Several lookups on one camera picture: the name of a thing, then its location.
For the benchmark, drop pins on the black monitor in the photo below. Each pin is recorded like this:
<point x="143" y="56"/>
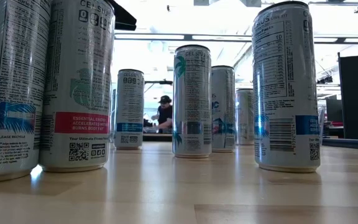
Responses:
<point x="334" y="110"/>

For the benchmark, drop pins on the Celsius Tropical Vibe can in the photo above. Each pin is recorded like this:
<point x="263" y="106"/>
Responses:
<point x="244" y="118"/>

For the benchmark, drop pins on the person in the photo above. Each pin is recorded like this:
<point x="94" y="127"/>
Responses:
<point x="165" y="115"/>

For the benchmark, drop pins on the Celsius can blue pink print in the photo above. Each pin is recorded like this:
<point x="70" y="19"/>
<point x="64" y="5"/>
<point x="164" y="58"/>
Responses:
<point x="225" y="102"/>

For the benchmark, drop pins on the Celsius can teal palm print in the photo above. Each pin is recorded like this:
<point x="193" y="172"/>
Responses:
<point x="192" y="99"/>

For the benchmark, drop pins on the Celsius Arctic Vibe can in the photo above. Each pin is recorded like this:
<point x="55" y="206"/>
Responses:
<point x="286" y="93"/>
<point x="129" y="109"/>
<point x="11" y="93"/>

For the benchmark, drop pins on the grey ceiling fixture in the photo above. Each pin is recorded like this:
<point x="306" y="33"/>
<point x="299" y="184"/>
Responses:
<point x="201" y="2"/>
<point x="250" y="3"/>

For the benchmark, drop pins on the grey overhead beam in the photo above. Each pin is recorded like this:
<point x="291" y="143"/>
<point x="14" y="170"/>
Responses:
<point x="154" y="36"/>

